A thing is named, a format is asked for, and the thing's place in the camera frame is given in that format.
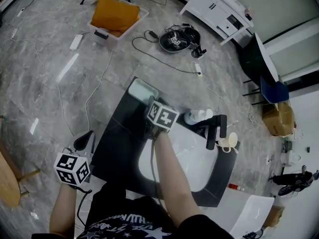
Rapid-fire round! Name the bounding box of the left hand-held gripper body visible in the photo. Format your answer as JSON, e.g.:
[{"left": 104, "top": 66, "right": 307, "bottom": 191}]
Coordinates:
[{"left": 54, "top": 146, "right": 95, "bottom": 187}]

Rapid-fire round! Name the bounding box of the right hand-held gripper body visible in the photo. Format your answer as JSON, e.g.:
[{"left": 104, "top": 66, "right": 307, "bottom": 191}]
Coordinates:
[{"left": 144, "top": 100, "right": 180, "bottom": 140}]

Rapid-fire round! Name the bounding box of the white rectangular plastic tray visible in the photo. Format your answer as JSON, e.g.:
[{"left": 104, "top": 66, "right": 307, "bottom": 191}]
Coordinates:
[{"left": 128, "top": 78, "right": 160, "bottom": 103}]

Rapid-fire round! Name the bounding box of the person's left forearm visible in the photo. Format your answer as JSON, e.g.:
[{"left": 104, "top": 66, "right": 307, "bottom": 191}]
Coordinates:
[{"left": 49, "top": 183, "right": 77, "bottom": 234}]

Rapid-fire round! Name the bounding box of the person's right forearm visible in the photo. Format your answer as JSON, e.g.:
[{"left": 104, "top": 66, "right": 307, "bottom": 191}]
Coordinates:
[{"left": 153, "top": 130, "right": 203, "bottom": 228}]

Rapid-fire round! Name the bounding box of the dark vanity cabinet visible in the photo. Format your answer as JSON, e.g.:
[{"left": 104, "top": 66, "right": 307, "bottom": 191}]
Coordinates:
[{"left": 90, "top": 76, "right": 242, "bottom": 208}]

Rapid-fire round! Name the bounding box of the white pump bottle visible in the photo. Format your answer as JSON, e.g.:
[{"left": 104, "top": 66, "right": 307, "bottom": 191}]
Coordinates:
[{"left": 184, "top": 109, "right": 208, "bottom": 125}]

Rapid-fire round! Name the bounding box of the black faucet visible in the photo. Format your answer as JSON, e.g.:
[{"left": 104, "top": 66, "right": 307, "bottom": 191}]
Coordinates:
[{"left": 205, "top": 114, "right": 228, "bottom": 151}]

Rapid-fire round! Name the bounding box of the white sink basin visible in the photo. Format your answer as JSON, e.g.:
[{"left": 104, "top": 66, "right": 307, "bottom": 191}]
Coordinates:
[{"left": 138, "top": 120, "right": 220, "bottom": 193}]

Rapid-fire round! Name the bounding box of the white cup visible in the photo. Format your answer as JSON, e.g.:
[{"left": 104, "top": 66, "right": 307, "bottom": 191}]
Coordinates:
[{"left": 215, "top": 121, "right": 239, "bottom": 144}]

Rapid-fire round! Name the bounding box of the wooden coffee table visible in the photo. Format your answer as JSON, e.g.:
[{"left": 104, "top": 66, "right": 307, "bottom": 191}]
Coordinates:
[{"left": 0, "top": 143, "right": 41, "bottom": 208}]

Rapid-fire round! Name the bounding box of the white storage bin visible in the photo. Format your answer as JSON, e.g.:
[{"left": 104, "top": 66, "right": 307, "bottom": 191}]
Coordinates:
[{"left": 87, "top": 0, "right": 150, "bottom": 43}]

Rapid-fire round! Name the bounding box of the cream cup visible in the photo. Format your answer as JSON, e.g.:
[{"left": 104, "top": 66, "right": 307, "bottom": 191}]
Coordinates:
[{"left": 220, "top": 131, "right": 239, "bottom": 154}]

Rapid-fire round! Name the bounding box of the person's black printed shirt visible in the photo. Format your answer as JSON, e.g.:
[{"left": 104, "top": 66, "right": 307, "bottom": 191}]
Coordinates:
[{"left": 31, "top": 182, "right": 235, "bottom": 239}]

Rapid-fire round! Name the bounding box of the red tube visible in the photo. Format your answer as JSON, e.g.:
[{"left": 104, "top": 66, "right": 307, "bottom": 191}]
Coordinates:
[{"left": 228, "top": 183, "right": 246, "bottom": 192}]

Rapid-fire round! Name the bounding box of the white cabinet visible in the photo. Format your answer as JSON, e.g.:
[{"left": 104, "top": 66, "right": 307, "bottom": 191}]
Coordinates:
[{"left": 178, "top": 0, "right": 256, "bottom": 46}]

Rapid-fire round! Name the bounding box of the blue chair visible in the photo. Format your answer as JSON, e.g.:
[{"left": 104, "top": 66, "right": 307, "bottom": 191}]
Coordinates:
[{"left": 242, "top": 75, "right": 291, "bottom": 106}]

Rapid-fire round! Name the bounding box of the cardboard box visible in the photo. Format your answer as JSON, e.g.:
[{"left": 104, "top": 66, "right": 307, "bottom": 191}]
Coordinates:
[{"left": 261, "top": 101, "right": 297, "bottom": 137}]

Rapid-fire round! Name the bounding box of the white round appliance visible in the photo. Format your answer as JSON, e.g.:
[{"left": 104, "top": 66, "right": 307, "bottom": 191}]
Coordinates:
[{"left": 280, "top": 149, "right": 302, "bottom": 167}]

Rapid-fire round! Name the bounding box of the black wheeled machine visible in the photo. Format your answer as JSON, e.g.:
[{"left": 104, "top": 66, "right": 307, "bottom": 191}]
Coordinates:
[{"left": 268, "top": 169, "right": 319, "bottom": 197}]

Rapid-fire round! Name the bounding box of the flat cardboard piece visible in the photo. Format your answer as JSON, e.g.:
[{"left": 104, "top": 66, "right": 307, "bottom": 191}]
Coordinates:
[{"left": 263, "top": 205, "right": 285, "bottom": 229}]

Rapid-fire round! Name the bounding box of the frosted glass window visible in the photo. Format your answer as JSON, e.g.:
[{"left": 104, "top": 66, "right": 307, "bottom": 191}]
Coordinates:
[{"left": 261, "top": 16, "right": 319, "bottom": 84}]

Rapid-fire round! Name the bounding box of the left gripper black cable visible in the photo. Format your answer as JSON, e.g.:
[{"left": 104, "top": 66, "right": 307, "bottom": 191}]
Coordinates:
[{"left": 76, "top": 186, "right": 93, "bottom": 229}]

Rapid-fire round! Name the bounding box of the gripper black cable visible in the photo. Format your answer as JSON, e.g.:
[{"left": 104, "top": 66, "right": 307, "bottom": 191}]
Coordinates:
[
  {"left": 76, "top": 186, "right": 93, "bottom": 229},
  {"left": 150, "top": 132, "right": 165, "bottom": 204}
]

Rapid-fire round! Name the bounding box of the black floor cable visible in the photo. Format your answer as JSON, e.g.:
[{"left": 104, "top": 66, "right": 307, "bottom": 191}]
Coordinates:
[{"left": 132, "top": 29, "right": 200, "bottom": 75}]

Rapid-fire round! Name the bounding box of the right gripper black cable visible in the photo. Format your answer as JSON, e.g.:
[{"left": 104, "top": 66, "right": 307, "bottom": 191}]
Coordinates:
[{"left": 150, "top": 132, "right": 165, "bottom": 204}]

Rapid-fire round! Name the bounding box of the white power cable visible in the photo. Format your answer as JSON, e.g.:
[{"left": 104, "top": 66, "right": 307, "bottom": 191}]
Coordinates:
[{"left": 84, "top": 49, "right": 114, "bottom": 132}]

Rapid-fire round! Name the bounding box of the black basket of cables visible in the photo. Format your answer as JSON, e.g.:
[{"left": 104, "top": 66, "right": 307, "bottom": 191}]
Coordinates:
[{"left": 158, "top": 22, "right": 207, "bottom": 59}]

